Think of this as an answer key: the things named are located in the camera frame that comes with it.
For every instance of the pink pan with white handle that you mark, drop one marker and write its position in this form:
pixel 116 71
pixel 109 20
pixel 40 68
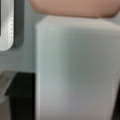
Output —
pixel 77 59

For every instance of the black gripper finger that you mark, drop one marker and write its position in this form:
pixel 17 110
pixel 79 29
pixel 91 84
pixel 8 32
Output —
pixel 19 88

